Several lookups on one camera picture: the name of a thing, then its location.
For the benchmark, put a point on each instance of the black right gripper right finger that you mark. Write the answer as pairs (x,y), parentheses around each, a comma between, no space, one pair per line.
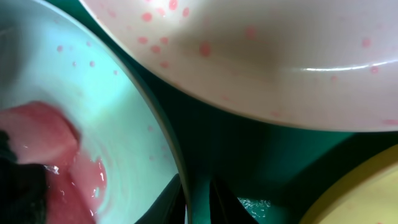
(225,208)

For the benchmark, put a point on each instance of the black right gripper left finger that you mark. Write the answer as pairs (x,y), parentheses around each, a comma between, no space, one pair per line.
(169,207)

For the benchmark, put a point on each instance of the pink green sponge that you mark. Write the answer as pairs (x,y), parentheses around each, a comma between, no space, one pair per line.
(45,175)

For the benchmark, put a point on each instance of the white plate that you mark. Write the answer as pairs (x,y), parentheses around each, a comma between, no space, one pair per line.
(314,64)

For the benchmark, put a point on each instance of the light blue plate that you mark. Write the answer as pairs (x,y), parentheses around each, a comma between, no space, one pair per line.
(48,56)

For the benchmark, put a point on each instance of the blue plastic tray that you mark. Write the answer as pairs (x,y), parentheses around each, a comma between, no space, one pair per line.
(277,172)

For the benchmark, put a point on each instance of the yellow-green plate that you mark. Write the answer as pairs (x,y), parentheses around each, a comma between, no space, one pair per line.
(365,195)

